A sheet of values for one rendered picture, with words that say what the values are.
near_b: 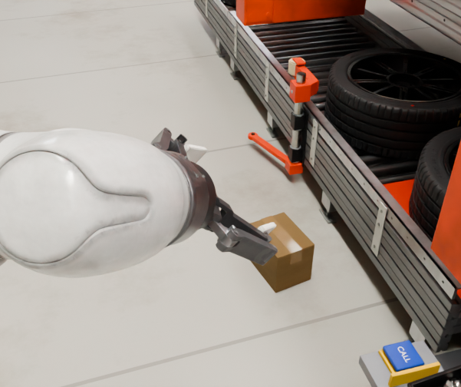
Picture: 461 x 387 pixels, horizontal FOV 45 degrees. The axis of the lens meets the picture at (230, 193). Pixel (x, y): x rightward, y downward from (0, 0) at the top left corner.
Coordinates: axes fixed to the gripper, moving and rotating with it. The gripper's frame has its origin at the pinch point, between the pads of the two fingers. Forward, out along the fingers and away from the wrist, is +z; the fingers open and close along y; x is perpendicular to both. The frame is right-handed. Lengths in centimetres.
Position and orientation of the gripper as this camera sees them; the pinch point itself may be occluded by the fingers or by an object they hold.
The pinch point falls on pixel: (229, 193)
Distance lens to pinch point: 73.4
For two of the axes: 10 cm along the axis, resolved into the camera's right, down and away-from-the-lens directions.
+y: -6.6, -7.3, 1.9
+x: -6.9, 6.9, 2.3
